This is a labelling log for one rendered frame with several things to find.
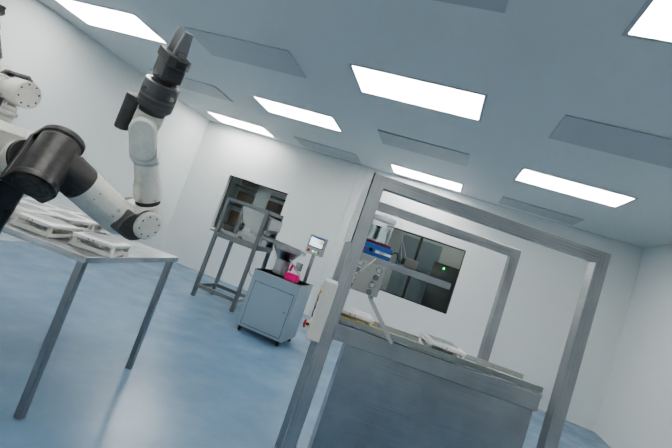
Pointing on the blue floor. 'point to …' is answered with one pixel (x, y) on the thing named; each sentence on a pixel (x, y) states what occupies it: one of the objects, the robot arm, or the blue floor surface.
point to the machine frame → (315, 357)
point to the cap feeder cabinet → (273, 305)
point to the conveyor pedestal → (410, 409)
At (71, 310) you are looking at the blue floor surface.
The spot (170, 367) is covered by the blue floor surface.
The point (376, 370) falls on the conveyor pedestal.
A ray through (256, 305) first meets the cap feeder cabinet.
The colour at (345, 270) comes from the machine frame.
